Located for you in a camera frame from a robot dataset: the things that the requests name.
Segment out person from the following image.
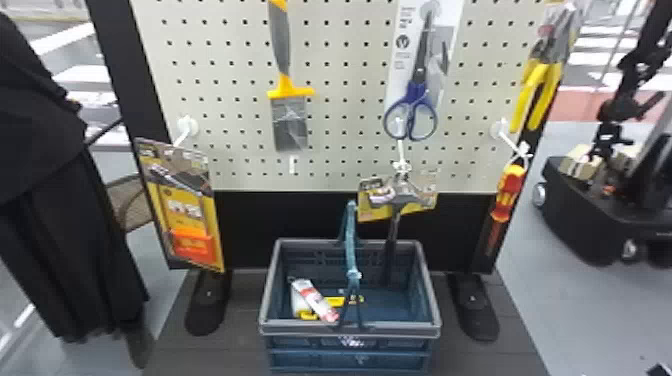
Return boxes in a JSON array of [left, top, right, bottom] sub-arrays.
[[0, 12, 155, 370]]

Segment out blue basket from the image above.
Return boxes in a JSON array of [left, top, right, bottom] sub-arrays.
[[257, 199, 444, 376]]

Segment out blue scissors on card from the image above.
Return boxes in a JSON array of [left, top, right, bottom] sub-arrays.
[[381, 0, 466, 143]]

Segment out utility knife on yellow card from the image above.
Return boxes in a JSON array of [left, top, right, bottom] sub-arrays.
[[133, 136, 226, 275]]

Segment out yellow pliers on card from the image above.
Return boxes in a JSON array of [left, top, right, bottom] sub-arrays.
[[508, 0, 585, 136]]

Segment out red screwdriver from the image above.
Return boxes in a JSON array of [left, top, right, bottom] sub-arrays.
[[484, 161, 528, 258]]

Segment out yellow handled scraper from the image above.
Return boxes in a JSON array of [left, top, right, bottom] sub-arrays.
[[265, 0, 317, 154]]

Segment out white pegboard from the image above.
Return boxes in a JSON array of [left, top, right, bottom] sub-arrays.
[[85, 0, 585, 344]]

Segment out black handled tool on card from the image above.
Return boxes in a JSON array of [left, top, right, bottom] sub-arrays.
[[356, 168, 440, 288]]

